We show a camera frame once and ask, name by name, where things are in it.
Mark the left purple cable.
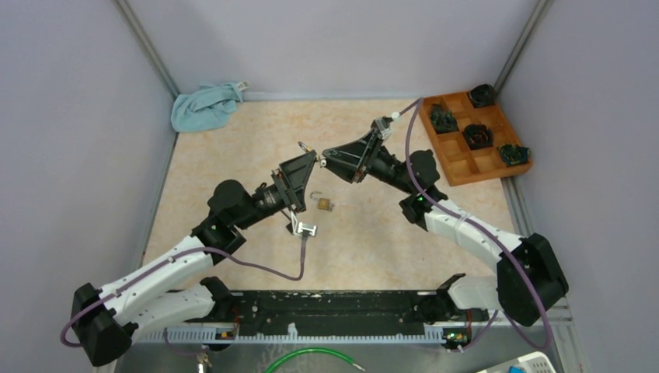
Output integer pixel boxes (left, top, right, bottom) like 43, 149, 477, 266
60, 236, 309, 348

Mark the dark rosette right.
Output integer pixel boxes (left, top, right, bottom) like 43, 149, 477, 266
497, 144, 530, 167

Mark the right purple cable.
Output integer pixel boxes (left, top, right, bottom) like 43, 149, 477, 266
399, 97, 554, 353

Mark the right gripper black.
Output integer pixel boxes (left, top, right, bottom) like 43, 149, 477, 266
320, 127, 415, 195

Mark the brass padlock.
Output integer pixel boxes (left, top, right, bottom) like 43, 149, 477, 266
309, 191, 334, 212
298, 141, 316, 155

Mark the green cable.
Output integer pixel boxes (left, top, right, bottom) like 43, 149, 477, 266
263, 347, 367, 373

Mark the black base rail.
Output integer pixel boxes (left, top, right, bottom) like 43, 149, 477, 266
185, 289, 487, 341

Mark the white basket corner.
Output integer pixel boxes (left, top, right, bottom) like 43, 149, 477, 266
478, 351, 556, 373

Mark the dark rosette top corner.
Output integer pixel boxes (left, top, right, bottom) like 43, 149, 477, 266
467, 84, 497, 109

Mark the dark rosette upper left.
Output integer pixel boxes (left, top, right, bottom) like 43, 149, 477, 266
430, 104, 459, 134

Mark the light blue cloth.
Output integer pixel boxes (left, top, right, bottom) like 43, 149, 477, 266
170, 81, 249, 133

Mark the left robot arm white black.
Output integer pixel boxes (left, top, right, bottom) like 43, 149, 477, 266
59, 150, 327, 368

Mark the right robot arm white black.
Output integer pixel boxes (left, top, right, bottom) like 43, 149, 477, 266
322, 129, 569, 326

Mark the purple cable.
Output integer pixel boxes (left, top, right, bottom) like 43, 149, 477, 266
399, 97, 554, 353
60, 236, 309, 348

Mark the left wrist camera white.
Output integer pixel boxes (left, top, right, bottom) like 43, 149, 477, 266
289, 210, 318, 238

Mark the wooden compartment tray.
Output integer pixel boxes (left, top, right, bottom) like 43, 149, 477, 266
418, 91, 532, 187

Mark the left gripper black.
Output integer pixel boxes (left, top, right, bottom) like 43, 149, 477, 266
235, 150, 316, 231

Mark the dark rosette centre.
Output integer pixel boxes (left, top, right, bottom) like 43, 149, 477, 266
462, 124, 493, 151

